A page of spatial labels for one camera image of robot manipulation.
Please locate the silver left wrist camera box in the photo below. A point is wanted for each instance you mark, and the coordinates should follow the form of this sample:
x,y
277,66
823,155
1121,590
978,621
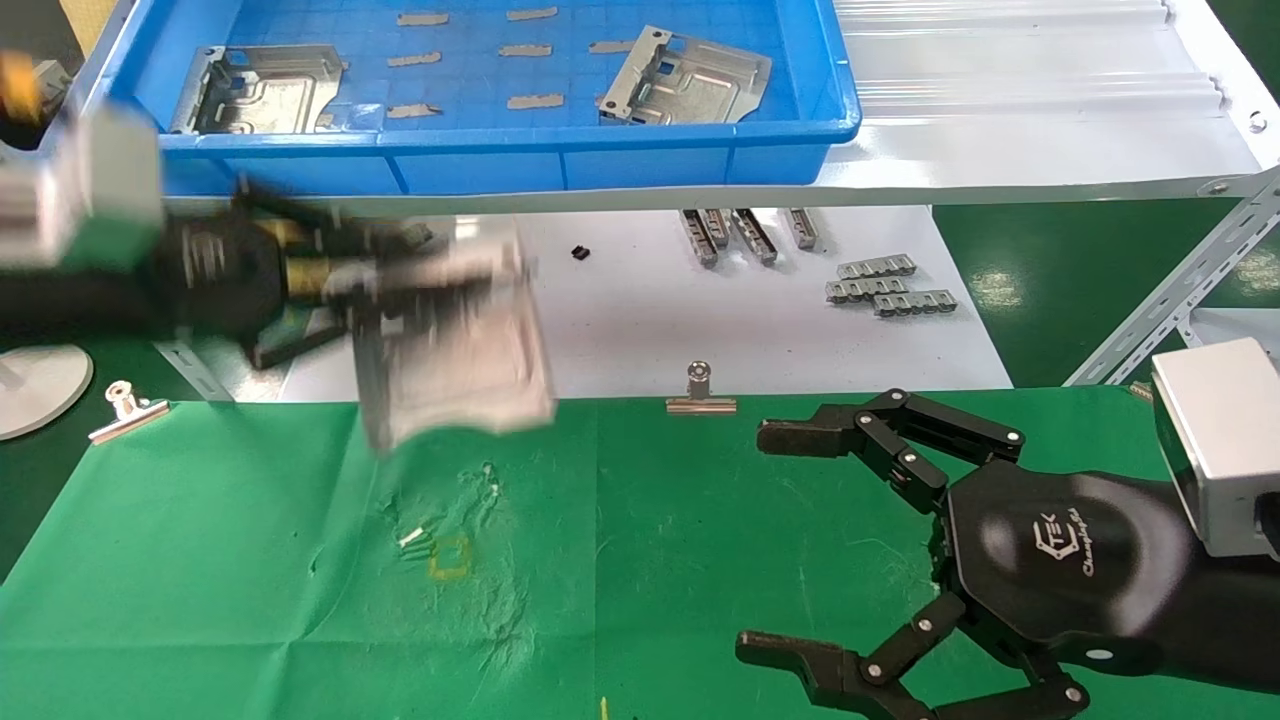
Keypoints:
x,y
100,190

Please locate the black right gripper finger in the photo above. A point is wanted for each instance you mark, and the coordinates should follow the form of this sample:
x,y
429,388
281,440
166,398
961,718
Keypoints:
x,y
850,680
890,440

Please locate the small flat metal strip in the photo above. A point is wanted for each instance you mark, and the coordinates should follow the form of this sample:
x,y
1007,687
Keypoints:
x,y
531,14
535,101
525,50
610,46
423,18
414,111
414,59

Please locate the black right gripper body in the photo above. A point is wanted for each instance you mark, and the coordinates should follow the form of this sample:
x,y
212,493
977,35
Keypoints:
x,y
1060,560

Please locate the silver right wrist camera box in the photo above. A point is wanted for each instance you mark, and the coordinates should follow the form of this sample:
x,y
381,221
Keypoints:
x,y
1215,445

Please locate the white slotted storage rack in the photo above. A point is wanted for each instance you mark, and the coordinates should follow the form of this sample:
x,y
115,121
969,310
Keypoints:
x,y
1235,325

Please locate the blue plastic bin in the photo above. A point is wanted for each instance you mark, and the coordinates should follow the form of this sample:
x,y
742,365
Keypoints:
x,y
480,160

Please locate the dark flat board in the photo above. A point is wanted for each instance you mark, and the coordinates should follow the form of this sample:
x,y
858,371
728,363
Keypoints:
x,y
290,348

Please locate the white round base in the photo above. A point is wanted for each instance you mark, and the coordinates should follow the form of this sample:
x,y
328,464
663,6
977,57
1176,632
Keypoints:
x,y
35,385

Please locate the stamped sheet metal plate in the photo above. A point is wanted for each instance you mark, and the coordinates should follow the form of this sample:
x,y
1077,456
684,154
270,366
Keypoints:
x,y
690,85
270,95
460,340

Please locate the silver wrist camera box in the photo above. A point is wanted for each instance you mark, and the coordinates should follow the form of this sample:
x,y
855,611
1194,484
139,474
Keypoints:
x,y
100,190
1215,445

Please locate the green table cloth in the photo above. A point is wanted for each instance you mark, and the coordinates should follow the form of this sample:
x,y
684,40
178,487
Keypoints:
x,y
250,600

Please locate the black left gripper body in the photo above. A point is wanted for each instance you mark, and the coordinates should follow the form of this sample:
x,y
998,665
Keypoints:
x,y
225,275

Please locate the orange and black object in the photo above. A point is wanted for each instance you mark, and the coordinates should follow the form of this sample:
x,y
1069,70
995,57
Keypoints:
x,y
15,90

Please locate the silver binder clip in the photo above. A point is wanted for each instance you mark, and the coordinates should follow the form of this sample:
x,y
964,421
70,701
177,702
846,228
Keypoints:
x,y
700,395
125,412

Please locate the white metal shelf rack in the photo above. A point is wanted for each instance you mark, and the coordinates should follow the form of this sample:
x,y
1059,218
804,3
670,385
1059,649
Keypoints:
x,y
1000,130

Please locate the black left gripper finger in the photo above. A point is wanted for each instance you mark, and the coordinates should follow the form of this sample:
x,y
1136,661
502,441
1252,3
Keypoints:
x,y
370,350
390,240

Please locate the small white scrap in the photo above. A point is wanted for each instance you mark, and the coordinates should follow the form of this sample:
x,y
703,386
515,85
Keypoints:
x,y
411,538

